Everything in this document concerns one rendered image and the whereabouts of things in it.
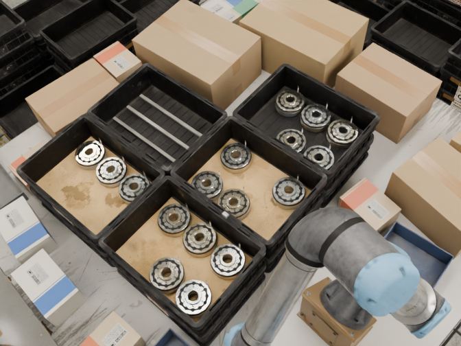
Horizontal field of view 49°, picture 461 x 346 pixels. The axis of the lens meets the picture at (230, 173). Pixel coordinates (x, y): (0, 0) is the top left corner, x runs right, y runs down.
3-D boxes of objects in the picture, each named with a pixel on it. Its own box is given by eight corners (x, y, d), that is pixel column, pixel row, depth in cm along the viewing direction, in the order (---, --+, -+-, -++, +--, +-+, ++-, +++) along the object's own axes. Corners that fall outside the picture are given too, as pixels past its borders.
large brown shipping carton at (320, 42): (361, 56, 210) (369, 18, 194) (320, 101, 199) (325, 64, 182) (282, 19, 226) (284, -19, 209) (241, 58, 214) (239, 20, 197)
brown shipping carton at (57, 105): (103, 85, 210) (92, 57, 197) (134, 115, 201) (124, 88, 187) (40, 125, 201) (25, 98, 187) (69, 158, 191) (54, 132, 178)
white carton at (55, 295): (87, 299, 161) (78, 290, 153) (56, 327, 156) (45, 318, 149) (52, 259, 169) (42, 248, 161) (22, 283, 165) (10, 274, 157)
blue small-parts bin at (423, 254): (447, 265, 160) (454, 256, 154) (424, 301, 154) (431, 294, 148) (391, 230, 167) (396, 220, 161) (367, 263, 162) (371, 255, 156)
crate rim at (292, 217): (328, 180, 155) (330, 176, 153) (268, 250, 144) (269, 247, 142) (230, 118, 171) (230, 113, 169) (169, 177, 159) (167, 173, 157)
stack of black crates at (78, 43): (123, 55, 298) (102, -10, 261) (155, 81, 286) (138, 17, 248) (66, 92, 285) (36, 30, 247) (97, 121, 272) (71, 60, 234)
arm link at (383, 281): (414, 270, 135) (355, 208, 91) (459, 312, 126) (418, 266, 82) (382, 302, 136) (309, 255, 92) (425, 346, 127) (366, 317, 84)
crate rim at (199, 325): (268, 250, 144) (268, 247, 142) (197, 333, 132) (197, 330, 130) (169, 177, 159) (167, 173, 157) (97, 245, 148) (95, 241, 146)
